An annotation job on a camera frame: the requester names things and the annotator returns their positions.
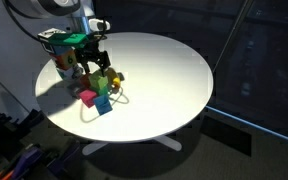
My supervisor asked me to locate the orange block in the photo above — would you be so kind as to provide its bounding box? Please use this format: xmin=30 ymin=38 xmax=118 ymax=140
xmin=80 ymin=74 xmax=90 ymax=88

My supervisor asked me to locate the gray block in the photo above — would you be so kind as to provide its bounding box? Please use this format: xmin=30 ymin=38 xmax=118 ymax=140
xmin=67 ymin=83 xmax=85 ymax=99

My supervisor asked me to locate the white bottom picture cube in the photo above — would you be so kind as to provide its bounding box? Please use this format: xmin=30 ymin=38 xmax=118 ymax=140
xmin=57 ymin=65 xmax=83 ymax=80

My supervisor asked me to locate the magenta block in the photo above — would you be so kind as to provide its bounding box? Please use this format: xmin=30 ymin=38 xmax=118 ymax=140
xmin=79 ymin=89 xmax=97 ymax=108

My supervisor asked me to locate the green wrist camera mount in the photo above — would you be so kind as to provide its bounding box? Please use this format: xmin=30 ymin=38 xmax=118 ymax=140
xmin=51 ymin=33 xmax=88 ymax=48

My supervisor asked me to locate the top number cube with 4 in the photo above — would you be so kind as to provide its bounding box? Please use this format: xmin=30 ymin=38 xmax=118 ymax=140
xmin=37 ymin=28 xmax=71 ymax=55

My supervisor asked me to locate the yellow banana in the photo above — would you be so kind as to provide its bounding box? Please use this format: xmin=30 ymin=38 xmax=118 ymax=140
xmin=106 ymin=68 xmax=121 ymax=89

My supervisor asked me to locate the white round table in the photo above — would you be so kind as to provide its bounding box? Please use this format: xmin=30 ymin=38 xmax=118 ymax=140
xmin=35 ymin=32 xmax=213 ymax=142

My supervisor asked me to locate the orange number cube with 6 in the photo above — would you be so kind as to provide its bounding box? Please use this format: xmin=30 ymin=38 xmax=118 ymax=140
xmin=51 ymin=50 xmax=77 ymax=70

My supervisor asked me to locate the dark clutter with purple tool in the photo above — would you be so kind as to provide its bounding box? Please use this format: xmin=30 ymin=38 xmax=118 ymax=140
xmin=0 ymin=109 xmax=80 ymax=180

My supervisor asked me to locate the light green block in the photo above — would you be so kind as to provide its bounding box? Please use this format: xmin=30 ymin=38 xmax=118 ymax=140
xmin=88 ymin=72 xmax=108 ymax=89

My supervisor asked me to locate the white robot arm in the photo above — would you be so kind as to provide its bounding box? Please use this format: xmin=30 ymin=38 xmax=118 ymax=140
xmin=1 ymin=0 xmax=111 ymax=75

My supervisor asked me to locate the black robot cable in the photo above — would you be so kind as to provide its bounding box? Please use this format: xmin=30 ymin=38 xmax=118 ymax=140
xmin=3 ymin=0 xmax=108 ymax=44

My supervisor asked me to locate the blue block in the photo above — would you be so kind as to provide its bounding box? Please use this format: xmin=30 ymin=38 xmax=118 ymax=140
xmin=93 ymin=95 xmax=112 ymax=115

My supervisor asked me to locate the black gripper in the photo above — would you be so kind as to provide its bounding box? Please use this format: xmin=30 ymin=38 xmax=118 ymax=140
xmin=74 ymin=41 xmax=110 ymax=77

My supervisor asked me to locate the white table base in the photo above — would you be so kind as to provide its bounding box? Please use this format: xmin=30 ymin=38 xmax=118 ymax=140
xmin=82 ymin=135 xmax=182 ymax=156

